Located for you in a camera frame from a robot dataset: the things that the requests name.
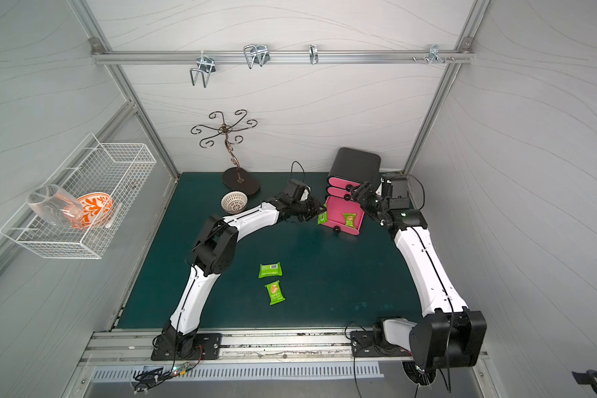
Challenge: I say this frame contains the green cookie pack bottom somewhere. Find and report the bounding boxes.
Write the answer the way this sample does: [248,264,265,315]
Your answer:
[265,280,285,306]

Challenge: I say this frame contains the black cable bottom right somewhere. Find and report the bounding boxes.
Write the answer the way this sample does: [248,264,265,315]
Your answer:
[570,369,597,398]

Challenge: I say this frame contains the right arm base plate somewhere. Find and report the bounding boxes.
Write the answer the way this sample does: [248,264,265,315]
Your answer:
[347,330,413,358]

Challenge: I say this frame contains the aluminium top rail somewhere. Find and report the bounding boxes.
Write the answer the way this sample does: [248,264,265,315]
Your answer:
[92,47,475,66]

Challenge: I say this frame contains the green cookie pack barcode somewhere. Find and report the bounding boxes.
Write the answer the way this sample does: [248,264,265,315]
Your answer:
[258,262,283,279]

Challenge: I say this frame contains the orange patterned bowl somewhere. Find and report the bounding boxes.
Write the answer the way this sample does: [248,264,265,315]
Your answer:
[71,192,115,230]

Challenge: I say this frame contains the white patterned small bowl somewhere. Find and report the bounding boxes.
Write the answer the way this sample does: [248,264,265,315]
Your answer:
[221,191,248,214]

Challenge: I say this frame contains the metal hook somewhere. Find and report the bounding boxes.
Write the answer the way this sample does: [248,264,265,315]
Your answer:
[243,44,270,69]
[308,44,318,66]
[189,54,217,88]
[411,45,455,65]

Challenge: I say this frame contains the clear glass cup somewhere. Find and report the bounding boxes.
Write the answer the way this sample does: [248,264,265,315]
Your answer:
[26,184,84,228]

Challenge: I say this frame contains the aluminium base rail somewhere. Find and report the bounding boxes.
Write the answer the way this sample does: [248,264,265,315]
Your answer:
[78,323,413,366]

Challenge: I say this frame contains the green cookie pack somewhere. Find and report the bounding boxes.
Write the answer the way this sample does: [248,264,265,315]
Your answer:
[318,212,328,225]
[265,280,285,306]
[343,213,357,229]

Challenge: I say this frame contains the white wire basket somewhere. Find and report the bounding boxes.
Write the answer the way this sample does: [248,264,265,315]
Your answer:
[0,134,156,260]

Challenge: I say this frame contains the black pink drawer cabinet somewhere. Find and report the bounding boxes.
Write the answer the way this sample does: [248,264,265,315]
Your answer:
[323,148,381,235]

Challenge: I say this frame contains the brown metal hook stand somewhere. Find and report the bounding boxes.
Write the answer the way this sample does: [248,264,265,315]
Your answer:
[190,109,260,197]

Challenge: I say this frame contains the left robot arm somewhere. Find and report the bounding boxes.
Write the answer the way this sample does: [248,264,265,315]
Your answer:
[154,179,326,357]

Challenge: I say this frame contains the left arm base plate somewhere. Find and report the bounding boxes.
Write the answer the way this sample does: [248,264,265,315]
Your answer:
[150,333,223,361]

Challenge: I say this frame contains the green mat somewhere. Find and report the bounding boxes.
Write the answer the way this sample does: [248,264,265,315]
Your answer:
[118,172,421,328]

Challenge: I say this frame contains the white vented cable duct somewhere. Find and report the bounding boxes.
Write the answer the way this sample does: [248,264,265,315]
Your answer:
[90,362,385,383]

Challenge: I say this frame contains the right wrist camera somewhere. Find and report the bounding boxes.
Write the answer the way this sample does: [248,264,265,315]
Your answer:
[376,177,392,198]

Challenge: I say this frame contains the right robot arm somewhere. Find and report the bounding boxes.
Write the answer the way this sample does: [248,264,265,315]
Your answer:
[346,175,487,371]

